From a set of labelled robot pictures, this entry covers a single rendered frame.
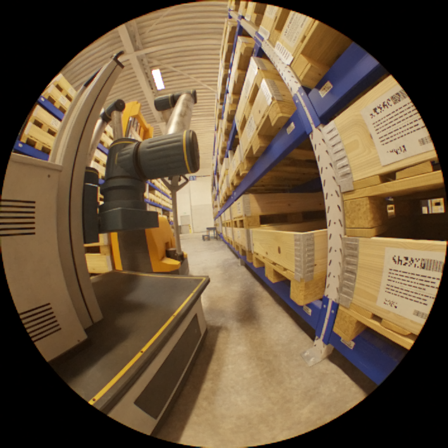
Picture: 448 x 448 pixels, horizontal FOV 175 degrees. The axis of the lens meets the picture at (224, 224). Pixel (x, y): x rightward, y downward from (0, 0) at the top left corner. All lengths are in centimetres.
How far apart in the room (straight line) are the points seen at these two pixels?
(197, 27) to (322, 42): 686
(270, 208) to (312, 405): 155
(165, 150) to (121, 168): 22
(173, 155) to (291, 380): 106
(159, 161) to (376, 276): 78
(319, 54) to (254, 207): 134
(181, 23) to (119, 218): 715
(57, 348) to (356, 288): 84
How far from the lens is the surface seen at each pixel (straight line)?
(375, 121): 43
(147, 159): 63
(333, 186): 57
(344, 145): 47
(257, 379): 78
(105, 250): 190
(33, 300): 50
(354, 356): 68
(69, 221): 63
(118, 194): 66
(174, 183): 179
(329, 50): 76
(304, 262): 65
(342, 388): 81
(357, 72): 58
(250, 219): 146
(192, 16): 733
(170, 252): 181
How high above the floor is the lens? 69
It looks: level
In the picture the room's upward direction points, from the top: 6 degrees counter-clockwise
